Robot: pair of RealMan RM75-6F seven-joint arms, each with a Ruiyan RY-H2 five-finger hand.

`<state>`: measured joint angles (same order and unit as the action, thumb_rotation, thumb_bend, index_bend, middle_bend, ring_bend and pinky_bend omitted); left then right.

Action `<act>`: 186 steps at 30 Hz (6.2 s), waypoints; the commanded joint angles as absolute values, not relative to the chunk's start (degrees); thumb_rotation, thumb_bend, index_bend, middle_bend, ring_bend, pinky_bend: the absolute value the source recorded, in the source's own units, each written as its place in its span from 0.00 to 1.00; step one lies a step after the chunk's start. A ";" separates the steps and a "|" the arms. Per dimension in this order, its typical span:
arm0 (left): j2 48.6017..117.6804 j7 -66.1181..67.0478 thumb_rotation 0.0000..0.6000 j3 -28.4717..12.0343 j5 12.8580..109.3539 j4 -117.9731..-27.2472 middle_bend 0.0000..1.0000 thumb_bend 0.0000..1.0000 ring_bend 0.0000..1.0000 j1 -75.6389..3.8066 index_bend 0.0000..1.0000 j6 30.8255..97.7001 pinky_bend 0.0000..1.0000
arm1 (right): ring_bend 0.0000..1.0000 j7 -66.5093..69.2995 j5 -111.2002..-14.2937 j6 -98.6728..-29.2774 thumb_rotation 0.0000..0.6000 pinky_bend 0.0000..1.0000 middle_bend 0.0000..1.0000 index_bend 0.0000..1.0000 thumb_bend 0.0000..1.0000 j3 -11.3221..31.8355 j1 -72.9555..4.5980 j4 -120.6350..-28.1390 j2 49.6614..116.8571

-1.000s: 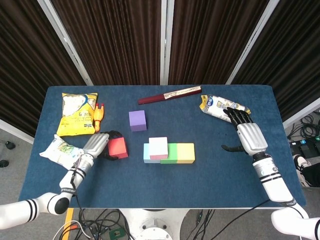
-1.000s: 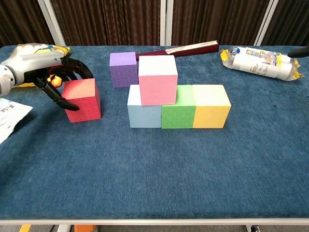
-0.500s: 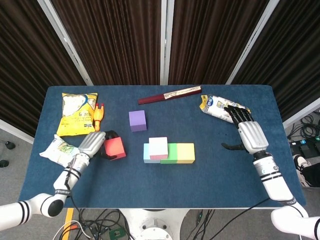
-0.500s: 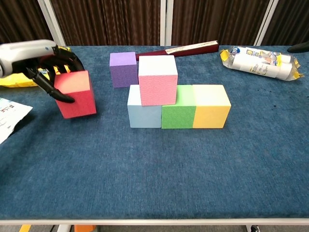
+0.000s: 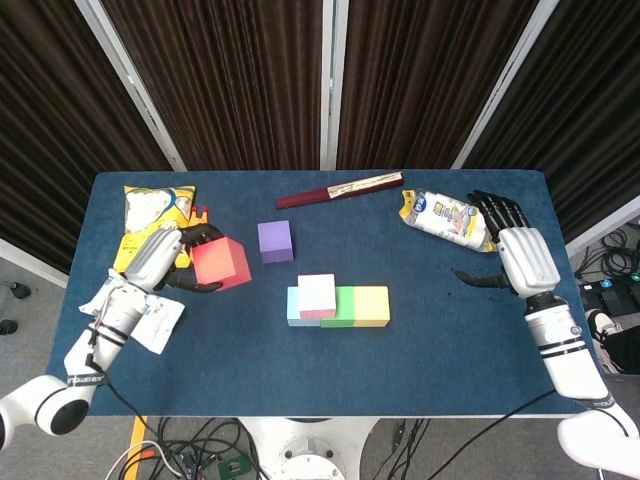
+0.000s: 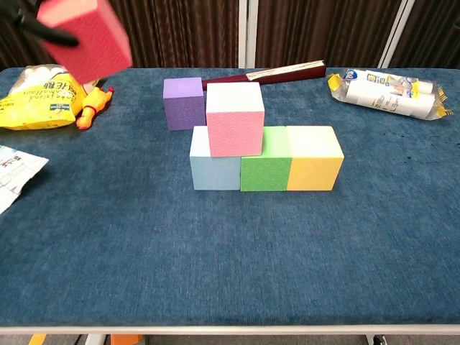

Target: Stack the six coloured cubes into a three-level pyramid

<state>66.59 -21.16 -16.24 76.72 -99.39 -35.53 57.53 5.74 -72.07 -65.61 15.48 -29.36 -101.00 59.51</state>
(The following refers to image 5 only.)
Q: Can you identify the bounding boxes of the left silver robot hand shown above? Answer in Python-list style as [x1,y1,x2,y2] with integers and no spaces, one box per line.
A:
[122,223,225,294]

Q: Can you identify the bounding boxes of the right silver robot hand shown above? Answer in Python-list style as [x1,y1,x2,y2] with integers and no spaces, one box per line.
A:
[453,188,562,301]

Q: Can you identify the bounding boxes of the red foam cube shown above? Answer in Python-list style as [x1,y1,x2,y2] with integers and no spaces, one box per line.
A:
[191,235,253,293]

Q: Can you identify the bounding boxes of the light blue foam cube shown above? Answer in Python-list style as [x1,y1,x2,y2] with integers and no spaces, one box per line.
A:
[286,286,321,329]

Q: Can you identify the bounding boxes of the yellow cube block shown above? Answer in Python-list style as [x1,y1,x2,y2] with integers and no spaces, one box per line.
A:
[352,285,391,329]

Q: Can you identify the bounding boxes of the pink foam cube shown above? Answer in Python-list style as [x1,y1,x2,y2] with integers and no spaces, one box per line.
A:
[297,273,337,321]

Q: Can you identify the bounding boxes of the green foam cube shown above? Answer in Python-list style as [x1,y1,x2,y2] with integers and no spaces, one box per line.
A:
[319,285,357,329]

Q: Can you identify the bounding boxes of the purple foam cube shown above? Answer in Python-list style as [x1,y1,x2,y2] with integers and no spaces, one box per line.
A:
[256,219,295,265]

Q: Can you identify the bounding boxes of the yellow snack bag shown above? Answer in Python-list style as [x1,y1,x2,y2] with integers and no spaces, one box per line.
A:
[113,184,197,274]

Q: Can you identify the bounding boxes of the white snack bag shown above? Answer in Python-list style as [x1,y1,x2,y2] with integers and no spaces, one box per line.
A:
[78,268,186,356]

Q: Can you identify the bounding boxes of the yellow rubber chicken toy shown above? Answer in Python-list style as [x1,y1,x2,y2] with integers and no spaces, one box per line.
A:
[182,203,210,269]

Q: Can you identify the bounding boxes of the black power unit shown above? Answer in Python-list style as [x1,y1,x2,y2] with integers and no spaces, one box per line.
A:
[578,279,640,316]

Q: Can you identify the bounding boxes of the clear pack of white rolls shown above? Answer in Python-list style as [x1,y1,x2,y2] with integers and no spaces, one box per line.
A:
[398,187,503,254]

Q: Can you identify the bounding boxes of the person's white shoe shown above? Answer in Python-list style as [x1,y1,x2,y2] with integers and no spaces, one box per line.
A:
[587,308,624,374]

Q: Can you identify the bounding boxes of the black trouser leg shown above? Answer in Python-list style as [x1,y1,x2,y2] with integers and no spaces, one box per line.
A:
[602,329,640,374]

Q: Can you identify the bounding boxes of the brown curtain panel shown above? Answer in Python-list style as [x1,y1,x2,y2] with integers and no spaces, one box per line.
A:
[101,0,332,172]
[462,0,640,244]
[335,0,541,171]
[0,0,174,274]

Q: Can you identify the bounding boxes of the blue felt table cover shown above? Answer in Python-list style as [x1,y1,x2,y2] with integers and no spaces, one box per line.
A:
[34,169,612,419]

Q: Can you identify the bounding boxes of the dark red folded fan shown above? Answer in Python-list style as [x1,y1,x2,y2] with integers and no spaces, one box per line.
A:
[275,170,405,211]

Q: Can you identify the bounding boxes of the green circuit board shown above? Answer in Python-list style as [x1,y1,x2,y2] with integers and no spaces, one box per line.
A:
[217,454,250,479]

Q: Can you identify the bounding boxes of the white partition post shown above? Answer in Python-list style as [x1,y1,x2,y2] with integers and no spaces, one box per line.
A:
[74,0,187,172]
[0,237,69,287]
[319,0,350,171]
[566,193,640,257]
[451,0,560,170]

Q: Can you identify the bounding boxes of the black floor cable tangle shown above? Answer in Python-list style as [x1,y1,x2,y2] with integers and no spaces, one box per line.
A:
[149,417,266,480]
[574,227,640,284]

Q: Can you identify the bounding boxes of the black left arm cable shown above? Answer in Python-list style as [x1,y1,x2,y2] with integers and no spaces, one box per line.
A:
[84,327,166,451]

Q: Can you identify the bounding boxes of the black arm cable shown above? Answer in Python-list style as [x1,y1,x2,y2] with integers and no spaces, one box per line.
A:
[459,389,557,451]
[84,327,166,451]

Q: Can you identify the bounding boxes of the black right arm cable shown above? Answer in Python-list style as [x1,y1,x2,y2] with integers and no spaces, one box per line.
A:
[459,389,557,451]

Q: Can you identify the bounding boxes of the white floor cable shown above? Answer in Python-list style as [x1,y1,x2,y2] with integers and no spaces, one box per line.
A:
[104,439,189,480]

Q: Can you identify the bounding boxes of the black cables with green plug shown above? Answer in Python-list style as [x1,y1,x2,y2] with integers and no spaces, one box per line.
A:
[369,417,431,480]

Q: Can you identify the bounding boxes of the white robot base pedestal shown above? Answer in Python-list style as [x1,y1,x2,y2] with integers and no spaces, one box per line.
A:
[238,417,379,480]

